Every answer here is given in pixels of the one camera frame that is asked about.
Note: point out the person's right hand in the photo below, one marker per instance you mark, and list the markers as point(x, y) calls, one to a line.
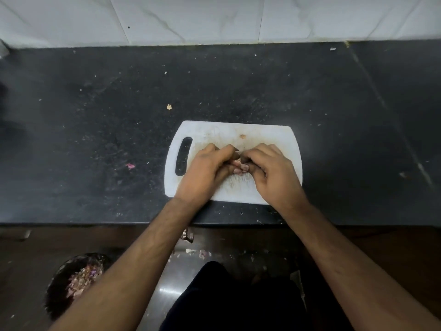
point(279, 179)

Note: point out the person's left hand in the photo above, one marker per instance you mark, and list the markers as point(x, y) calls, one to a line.
point(199, 175)

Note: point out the person's right thumb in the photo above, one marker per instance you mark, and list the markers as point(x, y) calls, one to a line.
point(253, 171)

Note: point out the person's left thumb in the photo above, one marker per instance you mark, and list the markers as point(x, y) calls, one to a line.
point(228, 170)

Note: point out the small brown onion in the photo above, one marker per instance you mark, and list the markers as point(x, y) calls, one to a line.
point(238, 158)

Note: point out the person's left forearm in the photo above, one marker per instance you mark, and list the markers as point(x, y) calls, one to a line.
point(137, 268)

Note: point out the person's right forearm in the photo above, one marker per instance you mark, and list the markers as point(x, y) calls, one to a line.
point(344, 268)

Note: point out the white plastic cutting board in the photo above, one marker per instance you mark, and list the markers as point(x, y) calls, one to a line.
point(268, 141)

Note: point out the pale pink peel scrap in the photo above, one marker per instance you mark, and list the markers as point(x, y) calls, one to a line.
point(204, 253)

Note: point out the person's black trousers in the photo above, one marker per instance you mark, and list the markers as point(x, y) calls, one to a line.
point(234, 299)

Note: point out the pile of onion peels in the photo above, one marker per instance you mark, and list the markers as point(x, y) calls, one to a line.
point(82, 277)

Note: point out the dark round waste bin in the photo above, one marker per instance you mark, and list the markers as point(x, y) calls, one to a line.
point(60, 289)

